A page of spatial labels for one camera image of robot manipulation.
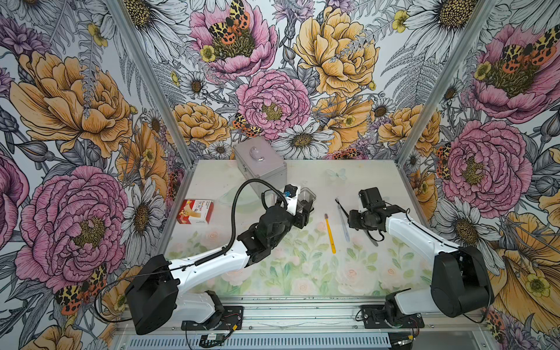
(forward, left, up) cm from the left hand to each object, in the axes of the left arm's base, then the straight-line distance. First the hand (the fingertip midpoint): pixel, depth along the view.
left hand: (302, 203), depth 76 cm
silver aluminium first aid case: (+30, +18, -8) cm, 36 cm away
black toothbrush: (+17, -19, -23) cm, 35 cm away
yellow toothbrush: (+8, -13, -23) cm, 27 cm away
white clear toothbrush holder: (+16, -3, -15) cm, 22 cm away
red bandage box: (+10, +45, -20) cm, 50 cm away
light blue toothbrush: (+6, -20, -24) cm, 32 cm away
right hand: (0, -22, -16) cm, 27 cm away
